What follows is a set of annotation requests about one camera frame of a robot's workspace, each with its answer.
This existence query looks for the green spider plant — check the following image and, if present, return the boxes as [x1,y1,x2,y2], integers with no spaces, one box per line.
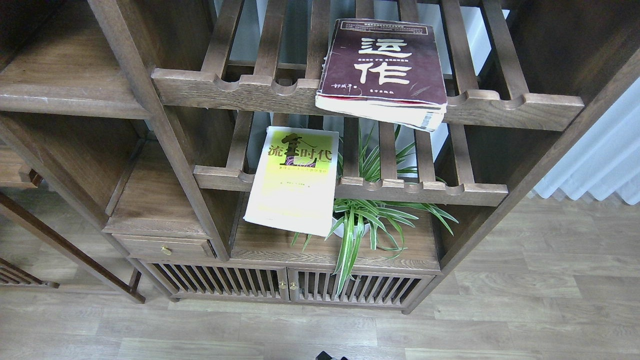
[291,124,459,297]

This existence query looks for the white plant pot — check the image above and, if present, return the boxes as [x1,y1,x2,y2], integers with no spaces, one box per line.
[332,218,371,239]

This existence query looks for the wooden drawer brass knob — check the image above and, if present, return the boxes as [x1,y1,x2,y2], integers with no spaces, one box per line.
[113,234,216,260]

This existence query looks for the dark wooden bookshelf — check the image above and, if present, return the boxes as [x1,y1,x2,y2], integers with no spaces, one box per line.
[1,0,639,314]

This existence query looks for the slatted cabinet door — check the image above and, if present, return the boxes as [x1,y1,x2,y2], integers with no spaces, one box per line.
[144,261,290,303]
[287,268,434,309]

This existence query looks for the maroon thick book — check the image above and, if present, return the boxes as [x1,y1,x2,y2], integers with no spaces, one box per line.
[315,18,448,132]

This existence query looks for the dark wooden side furniture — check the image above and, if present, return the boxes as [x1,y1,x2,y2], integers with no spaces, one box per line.
[0,142,146,304]

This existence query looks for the right slatted cabinet door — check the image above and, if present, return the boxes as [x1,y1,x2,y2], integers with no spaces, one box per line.
[287,268,434,309]

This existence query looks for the yellow white book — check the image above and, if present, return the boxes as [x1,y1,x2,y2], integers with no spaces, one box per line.
[243,126,339,237]

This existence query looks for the white curtain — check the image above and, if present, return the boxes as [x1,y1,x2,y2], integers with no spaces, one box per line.
[530,79,640,205]

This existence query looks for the left slatted cabinet door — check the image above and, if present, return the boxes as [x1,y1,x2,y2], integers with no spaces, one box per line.
[144,261,290,303]

